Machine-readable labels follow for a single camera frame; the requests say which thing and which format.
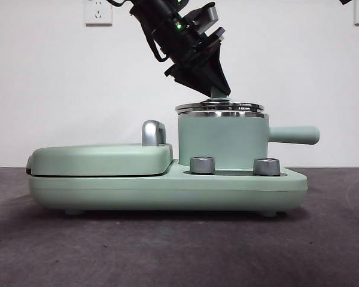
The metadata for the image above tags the green grill press cover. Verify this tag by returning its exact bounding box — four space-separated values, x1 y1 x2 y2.
25 142 174 178

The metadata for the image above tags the green steamer pot with handle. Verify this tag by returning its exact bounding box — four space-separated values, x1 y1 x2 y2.
178 110 320 170

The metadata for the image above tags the silver control knob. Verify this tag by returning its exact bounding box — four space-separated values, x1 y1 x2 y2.
253 157 281 176
190 155 216 174

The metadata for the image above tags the green breakfast maker base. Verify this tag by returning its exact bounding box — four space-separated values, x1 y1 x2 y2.
28 158 309 216

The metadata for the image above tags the glass lid with green knob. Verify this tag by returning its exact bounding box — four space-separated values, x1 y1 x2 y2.
175 87 266 115

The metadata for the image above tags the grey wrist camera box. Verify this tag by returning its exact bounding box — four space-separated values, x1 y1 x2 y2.
191 5 219 34

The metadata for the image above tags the chrome grill cover handle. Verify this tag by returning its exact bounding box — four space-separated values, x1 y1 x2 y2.
141 120 168 147

